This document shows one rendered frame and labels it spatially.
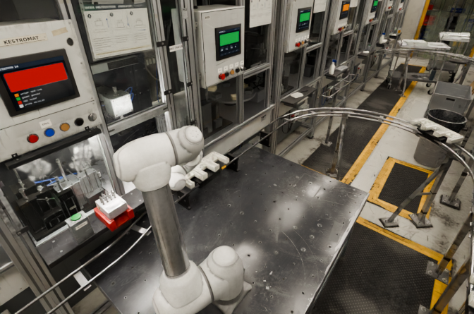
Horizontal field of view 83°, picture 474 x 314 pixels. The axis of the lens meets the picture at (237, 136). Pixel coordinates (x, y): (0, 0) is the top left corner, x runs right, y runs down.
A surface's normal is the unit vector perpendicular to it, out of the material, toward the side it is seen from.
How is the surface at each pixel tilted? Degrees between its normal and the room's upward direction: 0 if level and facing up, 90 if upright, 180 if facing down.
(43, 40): 90
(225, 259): 6
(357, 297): 0
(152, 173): 78
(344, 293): 0
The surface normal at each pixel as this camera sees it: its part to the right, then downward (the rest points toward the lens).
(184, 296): 0.45, 0.11
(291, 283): 0.00, -0.86
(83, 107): 0.78, 0.32
